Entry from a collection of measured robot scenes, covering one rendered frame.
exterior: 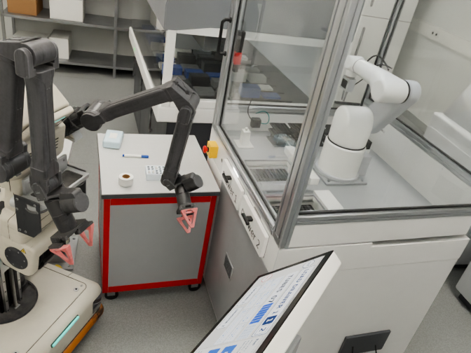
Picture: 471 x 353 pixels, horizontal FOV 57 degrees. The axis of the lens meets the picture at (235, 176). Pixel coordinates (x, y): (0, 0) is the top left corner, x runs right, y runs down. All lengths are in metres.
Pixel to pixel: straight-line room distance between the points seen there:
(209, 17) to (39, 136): 1.53
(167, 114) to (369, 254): 1.48
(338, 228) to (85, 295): 1.27
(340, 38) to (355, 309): 1.28
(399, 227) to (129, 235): 1.30
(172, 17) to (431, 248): 1.75
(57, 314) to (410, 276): 1.62
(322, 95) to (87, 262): 1.96
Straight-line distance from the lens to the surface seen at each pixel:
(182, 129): 1.59
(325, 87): 1.34
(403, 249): 1.99
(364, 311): 2.19
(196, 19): 2.56
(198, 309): 2.63
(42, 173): 1.31
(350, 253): 1.83
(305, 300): 1.13
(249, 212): 1.85
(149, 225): 2.27
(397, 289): 2.19
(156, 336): 2.49
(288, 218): 1.55
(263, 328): 1.08
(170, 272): 2.52
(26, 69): 1.16
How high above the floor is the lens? 1.97
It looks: 31 degrees down
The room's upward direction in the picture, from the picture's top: 11 degrees clockwise
